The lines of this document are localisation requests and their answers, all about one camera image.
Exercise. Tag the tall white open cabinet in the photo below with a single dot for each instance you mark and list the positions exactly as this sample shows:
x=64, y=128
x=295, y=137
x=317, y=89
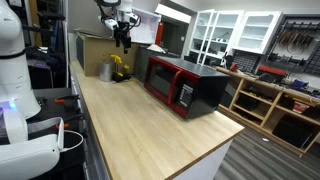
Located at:
x=216, y=33

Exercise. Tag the large brown cardboard box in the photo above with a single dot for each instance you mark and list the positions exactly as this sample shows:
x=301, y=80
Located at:
x=96, y=55

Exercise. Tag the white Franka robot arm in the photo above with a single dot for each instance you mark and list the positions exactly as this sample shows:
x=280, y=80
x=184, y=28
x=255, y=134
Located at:
x=13, y=66

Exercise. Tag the large black parts organizer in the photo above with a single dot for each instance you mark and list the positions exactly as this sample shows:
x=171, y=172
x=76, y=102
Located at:
x=314, y=61

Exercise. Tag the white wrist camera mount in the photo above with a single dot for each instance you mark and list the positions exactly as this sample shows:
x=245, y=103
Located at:
x=109, y=23

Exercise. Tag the wooden workbench shelf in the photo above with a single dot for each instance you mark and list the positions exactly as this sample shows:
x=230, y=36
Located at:
x=266, y=113

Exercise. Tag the red and white box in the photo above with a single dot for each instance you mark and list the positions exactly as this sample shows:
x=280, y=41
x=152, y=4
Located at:
x=301, y=107

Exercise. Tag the black pegboard with tools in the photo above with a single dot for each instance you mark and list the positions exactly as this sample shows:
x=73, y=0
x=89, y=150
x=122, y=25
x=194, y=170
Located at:
x=293, y=40

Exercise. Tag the red toolbox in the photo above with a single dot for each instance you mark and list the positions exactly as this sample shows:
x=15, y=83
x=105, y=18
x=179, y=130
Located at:
x=271, y=71

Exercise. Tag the white wall cabinet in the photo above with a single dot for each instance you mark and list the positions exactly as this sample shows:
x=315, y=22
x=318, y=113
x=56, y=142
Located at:
x=256, y=31

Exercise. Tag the blue tool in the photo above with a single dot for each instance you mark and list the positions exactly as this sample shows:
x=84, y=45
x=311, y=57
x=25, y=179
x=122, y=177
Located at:
x=298, y=84

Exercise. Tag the black equipment rack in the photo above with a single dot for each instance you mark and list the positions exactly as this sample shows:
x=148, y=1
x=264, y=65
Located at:
x=50, y=36

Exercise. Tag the red fire extinguisher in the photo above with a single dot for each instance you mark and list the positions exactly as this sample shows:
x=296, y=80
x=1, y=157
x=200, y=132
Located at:
x=159, y=33

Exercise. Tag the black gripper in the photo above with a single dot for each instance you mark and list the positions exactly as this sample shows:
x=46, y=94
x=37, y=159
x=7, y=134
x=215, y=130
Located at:
x=122, y=31

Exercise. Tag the clear plastic storage bin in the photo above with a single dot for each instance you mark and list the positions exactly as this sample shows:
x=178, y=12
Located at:
x=146, y=26

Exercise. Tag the red and black microwave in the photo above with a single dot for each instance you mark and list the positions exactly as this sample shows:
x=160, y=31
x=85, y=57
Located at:
x=200, y=90

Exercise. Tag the small black parts organizer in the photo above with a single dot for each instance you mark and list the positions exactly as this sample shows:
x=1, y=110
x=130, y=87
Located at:
x=246, y=62

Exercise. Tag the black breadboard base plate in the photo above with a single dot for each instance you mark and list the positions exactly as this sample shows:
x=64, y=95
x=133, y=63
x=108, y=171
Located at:
x=46, y=110

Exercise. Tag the red microwave door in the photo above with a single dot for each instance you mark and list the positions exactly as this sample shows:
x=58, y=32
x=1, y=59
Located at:
x=160, y=80

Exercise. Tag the yellow clamp tool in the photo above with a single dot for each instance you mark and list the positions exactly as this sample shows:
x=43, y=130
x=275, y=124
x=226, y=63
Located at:
x=116, y=63

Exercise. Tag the grey metal cylinder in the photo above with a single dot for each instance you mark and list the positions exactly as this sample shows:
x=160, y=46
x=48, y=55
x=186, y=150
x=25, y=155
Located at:
x=106, y=71

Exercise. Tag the large black bin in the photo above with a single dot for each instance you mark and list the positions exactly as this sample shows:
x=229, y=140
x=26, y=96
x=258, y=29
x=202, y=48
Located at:
x=291, y=131

